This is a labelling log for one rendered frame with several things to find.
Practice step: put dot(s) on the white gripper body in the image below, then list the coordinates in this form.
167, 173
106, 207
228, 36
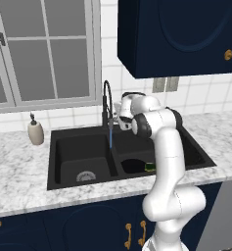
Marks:
125, 118

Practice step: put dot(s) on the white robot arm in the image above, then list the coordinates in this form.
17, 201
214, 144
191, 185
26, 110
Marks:
168, 157

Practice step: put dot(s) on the blue water stream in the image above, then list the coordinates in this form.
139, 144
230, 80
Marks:
111, 137

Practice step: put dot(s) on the black pan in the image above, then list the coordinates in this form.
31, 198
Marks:
132, 166

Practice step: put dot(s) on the green and yellow sponge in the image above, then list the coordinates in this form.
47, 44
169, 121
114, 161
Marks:
149, 167

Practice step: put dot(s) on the black double sink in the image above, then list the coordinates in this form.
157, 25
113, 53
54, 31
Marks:
81, 153

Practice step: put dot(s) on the black arched faucet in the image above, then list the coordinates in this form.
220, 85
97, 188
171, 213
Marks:
105, 108

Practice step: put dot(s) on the grey framed window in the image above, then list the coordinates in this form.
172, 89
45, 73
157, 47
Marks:
68, 65

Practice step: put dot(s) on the beige soap dispenser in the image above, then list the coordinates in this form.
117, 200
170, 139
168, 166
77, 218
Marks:
35, 132

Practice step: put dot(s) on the grey dishwasher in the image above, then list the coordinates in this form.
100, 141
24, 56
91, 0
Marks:
223, 219

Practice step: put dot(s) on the grey wall outlet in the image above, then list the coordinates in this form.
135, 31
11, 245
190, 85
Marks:
159, 85
172, 84

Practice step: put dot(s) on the navy wall cupboard door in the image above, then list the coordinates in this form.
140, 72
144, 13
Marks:
179, 36

